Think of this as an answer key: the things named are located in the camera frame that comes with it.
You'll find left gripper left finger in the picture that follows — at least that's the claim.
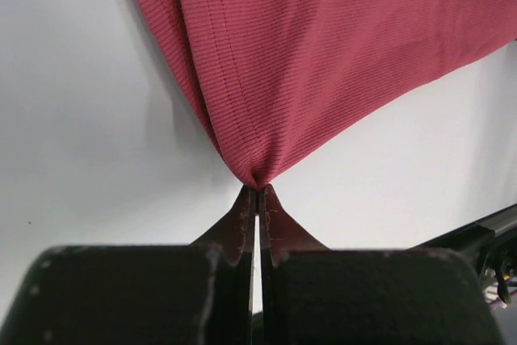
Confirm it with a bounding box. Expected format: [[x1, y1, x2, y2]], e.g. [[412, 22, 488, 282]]
[[1, 187, 256, 344]]

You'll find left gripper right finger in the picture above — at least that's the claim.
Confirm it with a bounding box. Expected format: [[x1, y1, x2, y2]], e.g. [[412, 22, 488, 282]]
[[260, 186, 504, 344]]

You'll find pink tank top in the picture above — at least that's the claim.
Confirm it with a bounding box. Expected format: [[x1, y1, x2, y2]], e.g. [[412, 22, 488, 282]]
[[137, 0, 516, 188]]

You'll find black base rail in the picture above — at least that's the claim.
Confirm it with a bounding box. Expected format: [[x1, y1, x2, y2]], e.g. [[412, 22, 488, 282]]
[[418, 204, 516, 278]]

